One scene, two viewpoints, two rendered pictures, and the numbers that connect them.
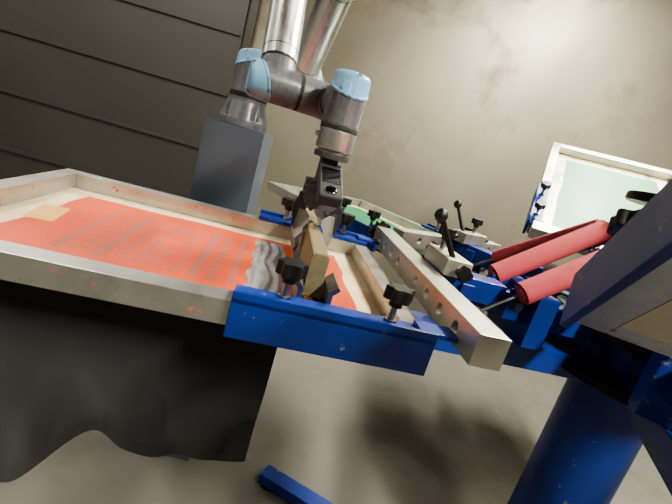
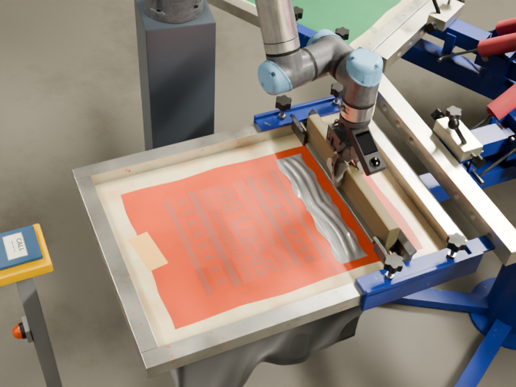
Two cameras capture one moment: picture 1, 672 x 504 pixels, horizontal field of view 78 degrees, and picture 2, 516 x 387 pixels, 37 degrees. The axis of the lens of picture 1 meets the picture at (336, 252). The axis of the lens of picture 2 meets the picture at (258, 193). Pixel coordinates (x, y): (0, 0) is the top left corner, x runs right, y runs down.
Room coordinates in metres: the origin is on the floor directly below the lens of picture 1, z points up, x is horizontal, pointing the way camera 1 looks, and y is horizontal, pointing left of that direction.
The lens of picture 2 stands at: (-0.35, 0.62, 2.31)
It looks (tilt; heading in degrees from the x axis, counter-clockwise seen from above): 47 degrees down; 344
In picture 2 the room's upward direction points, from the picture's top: 5 degrees clockwise
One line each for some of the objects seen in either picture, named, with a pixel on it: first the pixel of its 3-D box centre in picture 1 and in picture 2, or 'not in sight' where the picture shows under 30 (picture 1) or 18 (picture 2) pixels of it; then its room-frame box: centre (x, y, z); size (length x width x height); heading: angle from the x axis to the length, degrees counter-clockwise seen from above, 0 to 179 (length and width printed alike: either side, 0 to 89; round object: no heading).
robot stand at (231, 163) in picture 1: (204, 298); (179, 170); (1.34, 0.40, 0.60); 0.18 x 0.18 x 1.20; 3
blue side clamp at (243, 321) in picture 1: (332, 328); (418, 273); (0.56, -0.03, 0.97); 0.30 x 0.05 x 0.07; 101
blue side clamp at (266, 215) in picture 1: (311, 236); (308, 117); (1.11, 0.08, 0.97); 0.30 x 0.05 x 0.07; 101
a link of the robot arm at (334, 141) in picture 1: (333, 142); (355, 107); (0.85, 0.07, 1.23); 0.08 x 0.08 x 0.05
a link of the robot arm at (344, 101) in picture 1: (345, 102); (361, 77); (0.85, 0.06, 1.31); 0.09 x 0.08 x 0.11; 21
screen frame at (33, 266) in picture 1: (203, 242); (269, 216); (0.79, 0.26, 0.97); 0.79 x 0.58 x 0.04; 101
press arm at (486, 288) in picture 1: (463, 284); (471, 145); (0.89, -0.29, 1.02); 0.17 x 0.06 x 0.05; 101
